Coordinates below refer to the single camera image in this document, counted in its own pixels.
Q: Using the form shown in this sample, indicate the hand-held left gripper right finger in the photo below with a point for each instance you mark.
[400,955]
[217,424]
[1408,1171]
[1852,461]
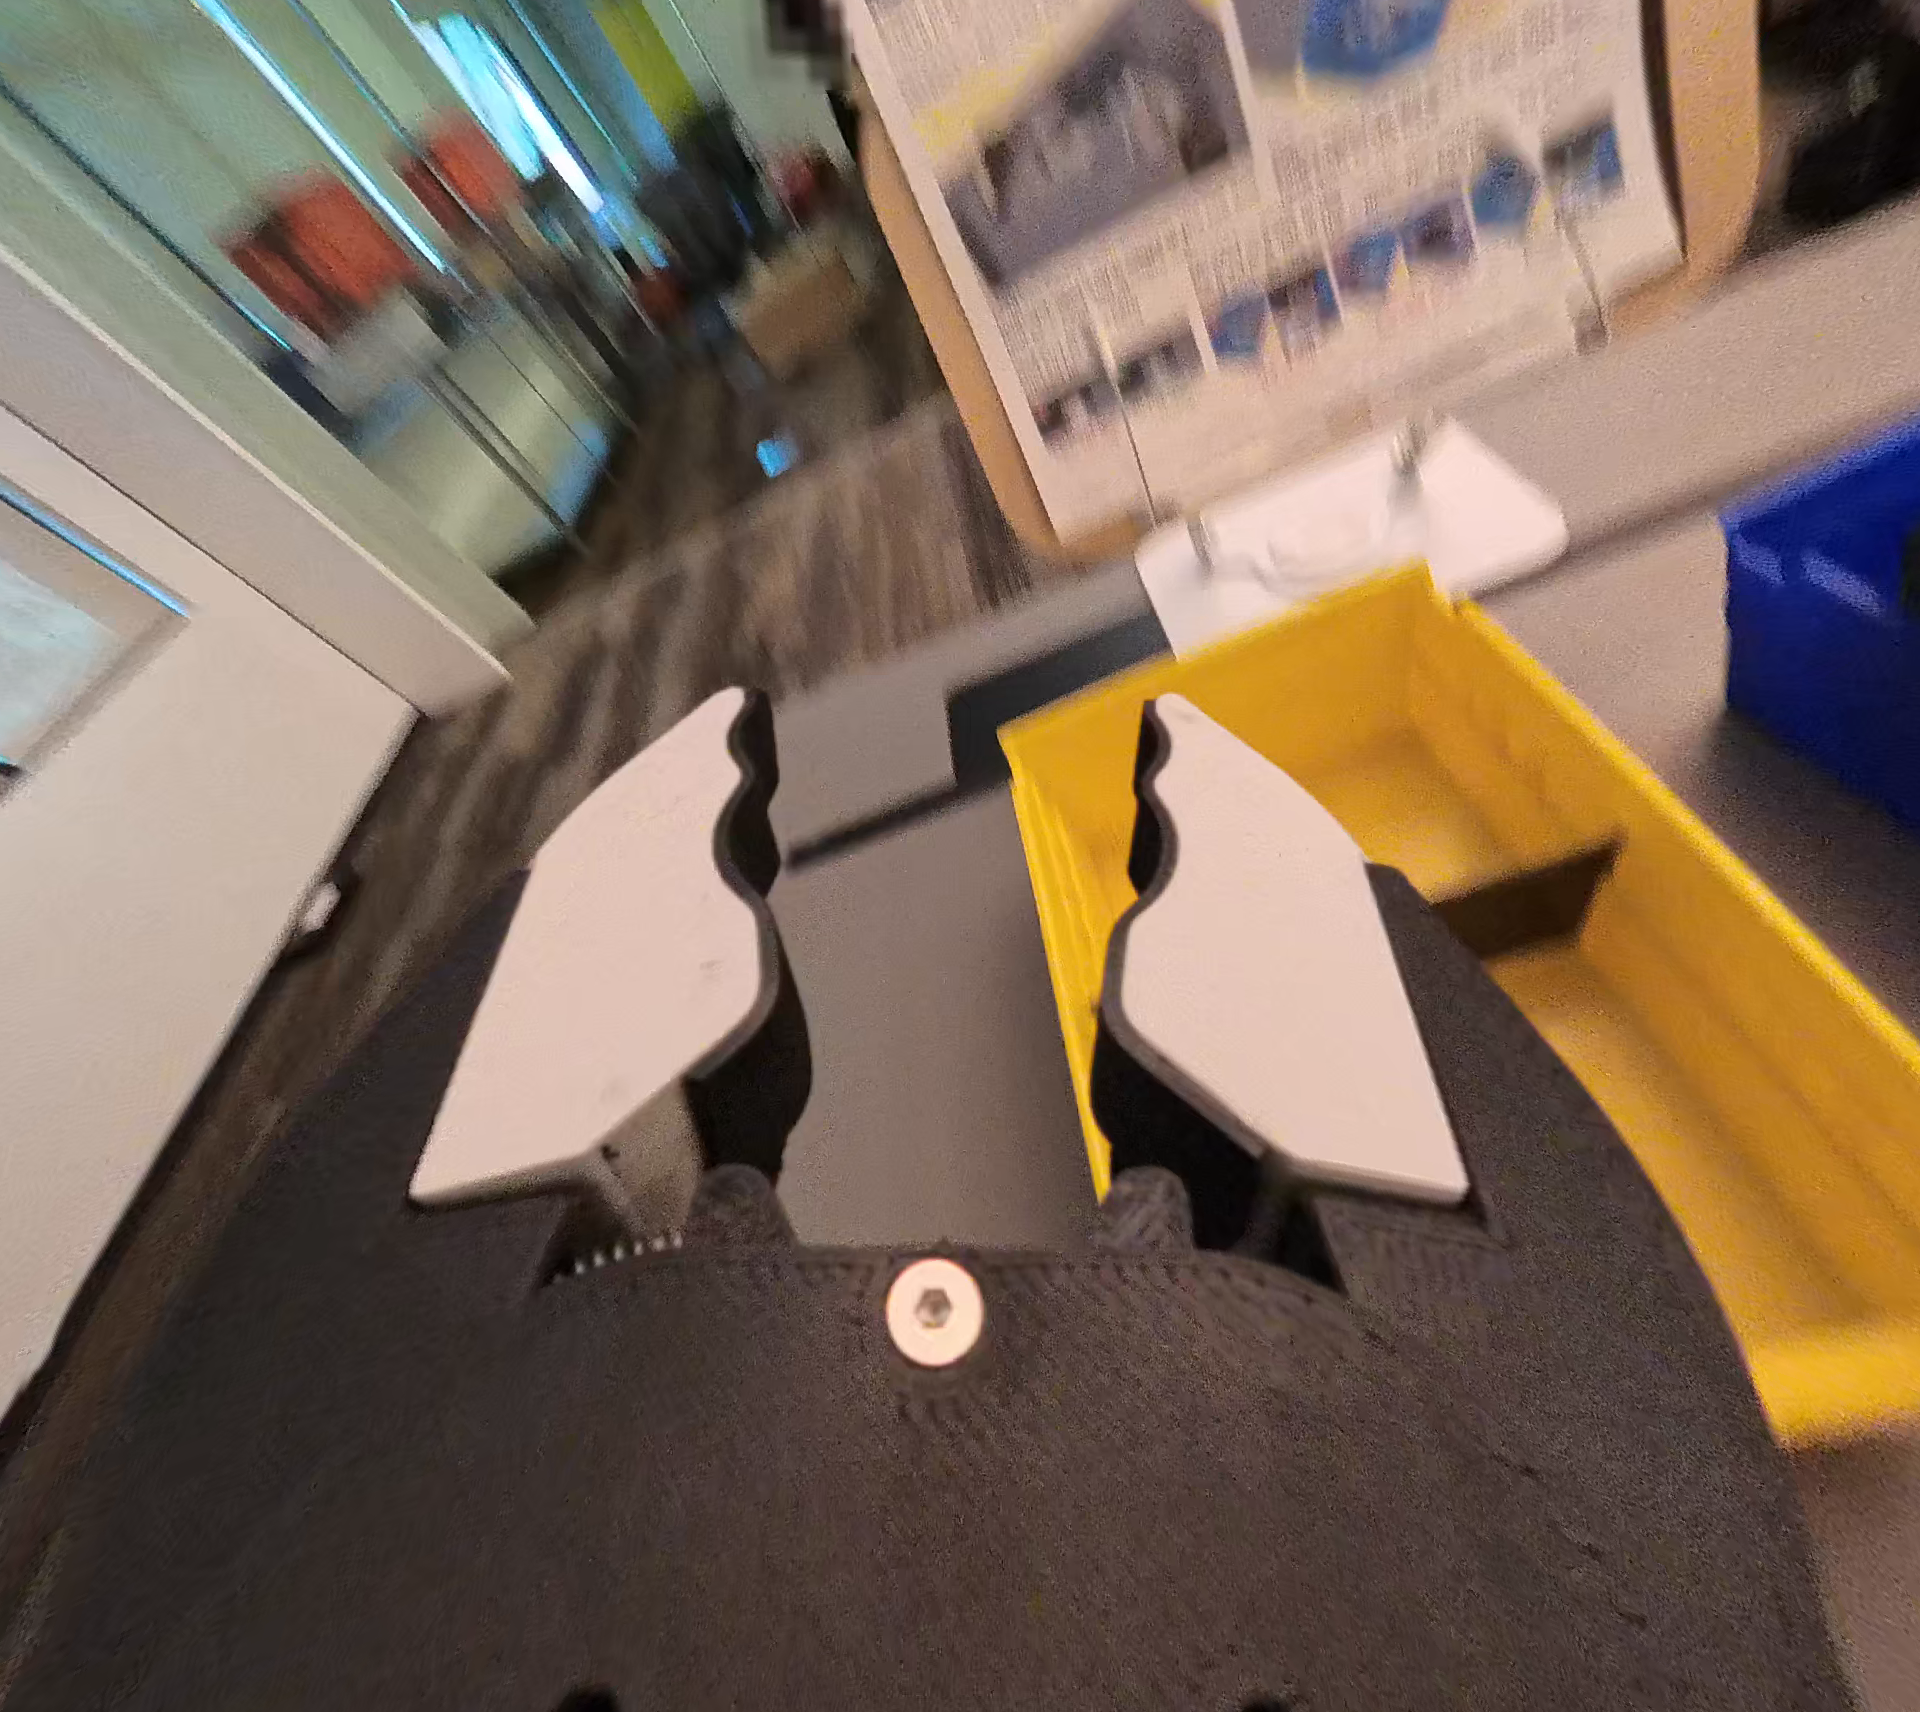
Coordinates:
[1277,992]

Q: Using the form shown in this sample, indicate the white stand base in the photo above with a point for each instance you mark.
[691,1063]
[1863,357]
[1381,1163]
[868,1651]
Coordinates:
[1426,511]

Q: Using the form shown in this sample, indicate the yellow plastic bin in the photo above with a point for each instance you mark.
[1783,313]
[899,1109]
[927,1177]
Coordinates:
[1726,1068]

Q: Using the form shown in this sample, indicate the instruction sheet on stand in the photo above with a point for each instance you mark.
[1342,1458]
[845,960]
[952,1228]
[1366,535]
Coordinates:
[1709,17]

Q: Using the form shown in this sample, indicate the blue plastic bin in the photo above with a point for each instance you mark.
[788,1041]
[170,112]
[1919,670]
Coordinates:
[1830,631]

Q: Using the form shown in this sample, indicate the clear poster holder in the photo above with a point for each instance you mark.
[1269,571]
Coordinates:
[1583,288]

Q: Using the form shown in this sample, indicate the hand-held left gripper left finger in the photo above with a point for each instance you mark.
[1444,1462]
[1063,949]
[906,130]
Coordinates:
[616,977]

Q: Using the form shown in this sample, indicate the small yellow sign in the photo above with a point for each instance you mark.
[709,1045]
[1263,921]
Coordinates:
[646,61]

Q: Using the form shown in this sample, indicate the large glass window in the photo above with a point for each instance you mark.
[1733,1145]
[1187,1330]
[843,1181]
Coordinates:
[75,631]

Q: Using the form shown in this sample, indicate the red storage case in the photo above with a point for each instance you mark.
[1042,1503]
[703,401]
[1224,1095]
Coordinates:
[466,167]
[323,250]

